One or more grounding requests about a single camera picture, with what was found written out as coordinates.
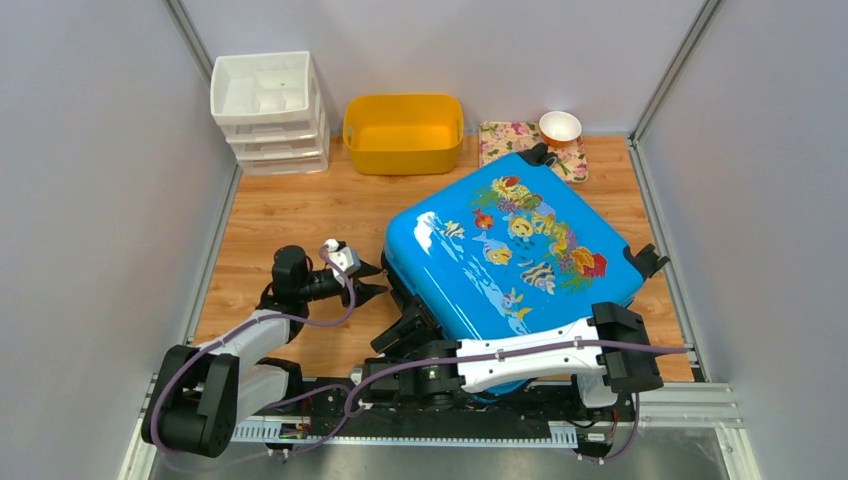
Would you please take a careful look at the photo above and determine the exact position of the blue fish print suitcase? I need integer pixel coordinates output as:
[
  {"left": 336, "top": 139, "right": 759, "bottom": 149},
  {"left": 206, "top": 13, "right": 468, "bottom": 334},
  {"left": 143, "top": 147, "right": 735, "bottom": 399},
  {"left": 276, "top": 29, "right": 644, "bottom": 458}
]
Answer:
[{"left": 381, "top": 144, "right": 667, "bottom": 340}]

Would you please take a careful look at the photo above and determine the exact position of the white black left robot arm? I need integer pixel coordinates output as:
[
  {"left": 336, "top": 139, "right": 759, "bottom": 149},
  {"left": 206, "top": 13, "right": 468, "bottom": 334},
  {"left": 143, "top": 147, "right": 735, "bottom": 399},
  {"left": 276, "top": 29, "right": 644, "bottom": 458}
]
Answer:
[{"left": 141, "top": 239, "right": 387, "bottom": 458}]

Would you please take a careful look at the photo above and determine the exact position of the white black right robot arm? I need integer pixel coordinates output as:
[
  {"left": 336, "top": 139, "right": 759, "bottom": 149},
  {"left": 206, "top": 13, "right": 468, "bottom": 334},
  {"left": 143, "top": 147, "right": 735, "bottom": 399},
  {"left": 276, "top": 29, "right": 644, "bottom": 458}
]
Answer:
[{"left": 356, "top": 302, "right": 680, "bottom": 419}]

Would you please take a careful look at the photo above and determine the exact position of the yellow plastic basket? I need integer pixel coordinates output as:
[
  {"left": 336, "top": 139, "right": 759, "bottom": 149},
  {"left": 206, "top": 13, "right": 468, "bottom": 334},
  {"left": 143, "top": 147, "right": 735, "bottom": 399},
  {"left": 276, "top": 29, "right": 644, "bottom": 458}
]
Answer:
[{"left": 342, "top": 93, "right": 464, "bottom": 176}]

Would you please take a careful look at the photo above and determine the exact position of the white plastic drawer unit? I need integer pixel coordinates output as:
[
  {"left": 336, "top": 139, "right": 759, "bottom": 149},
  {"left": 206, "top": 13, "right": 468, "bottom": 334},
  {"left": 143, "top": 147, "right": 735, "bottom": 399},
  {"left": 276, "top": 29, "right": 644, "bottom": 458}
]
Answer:
[{"left": 210, "top": 51, "right": 330, "bottom": 176}]

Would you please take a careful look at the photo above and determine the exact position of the floral pattern tray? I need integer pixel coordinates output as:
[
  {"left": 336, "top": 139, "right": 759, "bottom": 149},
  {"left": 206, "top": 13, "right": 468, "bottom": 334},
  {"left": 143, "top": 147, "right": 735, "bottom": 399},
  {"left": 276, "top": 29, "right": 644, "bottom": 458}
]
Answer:
[{"left": 478, "top": 121, "right": 589, "bottom": 184}]

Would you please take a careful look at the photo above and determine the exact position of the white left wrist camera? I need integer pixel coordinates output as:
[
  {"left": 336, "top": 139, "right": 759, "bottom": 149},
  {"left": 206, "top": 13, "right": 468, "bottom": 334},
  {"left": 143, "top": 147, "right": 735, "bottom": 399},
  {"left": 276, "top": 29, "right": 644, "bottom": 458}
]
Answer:
[{"left": 322, "top": 239, "right": 362, "bottom": 287}]

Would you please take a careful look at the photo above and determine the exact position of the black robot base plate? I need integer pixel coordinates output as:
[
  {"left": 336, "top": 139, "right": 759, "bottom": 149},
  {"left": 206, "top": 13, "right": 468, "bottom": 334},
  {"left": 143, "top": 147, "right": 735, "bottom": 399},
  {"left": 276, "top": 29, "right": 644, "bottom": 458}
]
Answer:
[{"left": 334, "top": 382, "right": 635, "bottom": 443}]

